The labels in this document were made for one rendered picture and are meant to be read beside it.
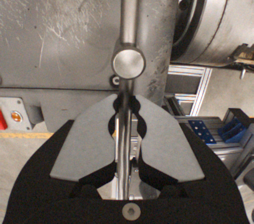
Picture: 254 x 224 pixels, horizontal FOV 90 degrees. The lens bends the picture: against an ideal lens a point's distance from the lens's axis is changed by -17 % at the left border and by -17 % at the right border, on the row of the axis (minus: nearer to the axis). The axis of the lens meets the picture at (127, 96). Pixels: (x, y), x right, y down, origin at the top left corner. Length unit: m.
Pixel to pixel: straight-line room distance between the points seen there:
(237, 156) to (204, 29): 0.70
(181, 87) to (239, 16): 1.25
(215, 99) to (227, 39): 1.75
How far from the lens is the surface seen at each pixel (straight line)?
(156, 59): 0.22
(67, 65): 0.23
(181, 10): 0.30
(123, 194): 0.19
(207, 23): 0.27
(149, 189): 0.57
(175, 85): 1.46
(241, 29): 0.30
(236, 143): 0.86
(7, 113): 0.34
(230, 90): 2.08
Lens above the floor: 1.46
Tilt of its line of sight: 61 degrees down
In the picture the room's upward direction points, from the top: 178 degrees clockwise
